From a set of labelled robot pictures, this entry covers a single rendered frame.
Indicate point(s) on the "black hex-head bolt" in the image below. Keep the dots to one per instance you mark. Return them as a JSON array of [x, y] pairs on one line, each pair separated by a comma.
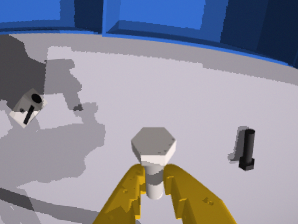
[[246, 162]]

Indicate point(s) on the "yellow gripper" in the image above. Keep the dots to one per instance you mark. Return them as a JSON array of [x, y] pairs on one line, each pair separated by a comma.
[[192, 201]]

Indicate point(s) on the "grey hex bolt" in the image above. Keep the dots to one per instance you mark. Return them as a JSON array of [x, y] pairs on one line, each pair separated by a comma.
[[153, 147]]

